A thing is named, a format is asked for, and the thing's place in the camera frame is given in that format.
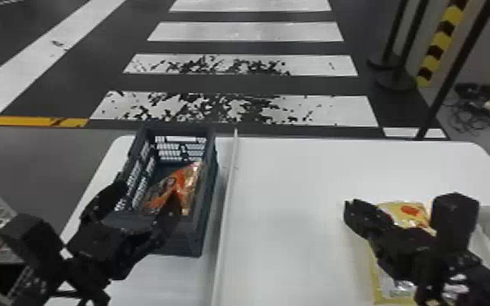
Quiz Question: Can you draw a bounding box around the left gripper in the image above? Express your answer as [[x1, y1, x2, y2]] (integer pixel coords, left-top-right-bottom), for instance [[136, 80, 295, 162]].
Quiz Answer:
[[66, 180, 183, 283]]

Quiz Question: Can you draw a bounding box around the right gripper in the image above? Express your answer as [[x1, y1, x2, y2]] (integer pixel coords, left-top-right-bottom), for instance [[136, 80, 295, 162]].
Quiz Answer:
[[343, 197, 440, 280]]

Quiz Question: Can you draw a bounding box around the yellow snack packet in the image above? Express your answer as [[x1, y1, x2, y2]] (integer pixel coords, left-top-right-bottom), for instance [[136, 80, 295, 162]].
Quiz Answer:
[[368, 199, 440, 306]]

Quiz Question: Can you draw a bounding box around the orange snack packet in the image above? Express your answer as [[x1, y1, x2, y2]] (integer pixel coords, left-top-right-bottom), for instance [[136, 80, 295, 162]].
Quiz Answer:
[[141, 161, 204, 216]]

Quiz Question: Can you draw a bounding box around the blue basket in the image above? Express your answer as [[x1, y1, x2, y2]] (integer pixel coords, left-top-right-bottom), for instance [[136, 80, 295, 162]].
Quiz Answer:
[[113, 125, 221, 258]]

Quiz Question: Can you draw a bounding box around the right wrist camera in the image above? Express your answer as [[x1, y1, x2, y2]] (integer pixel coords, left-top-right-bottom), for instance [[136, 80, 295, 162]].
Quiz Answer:
[[430, 191, 481, 254]]

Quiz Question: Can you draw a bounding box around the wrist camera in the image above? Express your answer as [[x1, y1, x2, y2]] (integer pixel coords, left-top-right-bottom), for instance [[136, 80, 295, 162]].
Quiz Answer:
[[430, 191, 481, 254], [0, 212, 66, 280]]

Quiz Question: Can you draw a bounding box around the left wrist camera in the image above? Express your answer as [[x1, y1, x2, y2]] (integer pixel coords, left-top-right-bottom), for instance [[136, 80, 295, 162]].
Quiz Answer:
[[0, 212, 66, 280]]

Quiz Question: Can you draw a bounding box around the black cable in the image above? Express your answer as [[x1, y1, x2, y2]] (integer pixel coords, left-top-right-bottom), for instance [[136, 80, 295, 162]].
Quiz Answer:
[[444, 82, 490, 134]]

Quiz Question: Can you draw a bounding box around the black post on round foot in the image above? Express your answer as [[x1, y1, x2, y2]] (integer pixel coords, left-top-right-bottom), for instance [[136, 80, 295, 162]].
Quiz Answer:
[[376, 0, 431, 94], [366, 0, 410, 70]]

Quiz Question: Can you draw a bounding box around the yellow black striped post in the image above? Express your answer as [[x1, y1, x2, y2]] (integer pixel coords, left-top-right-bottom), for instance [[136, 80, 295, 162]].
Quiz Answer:
[[415, 0, 471, 90]]

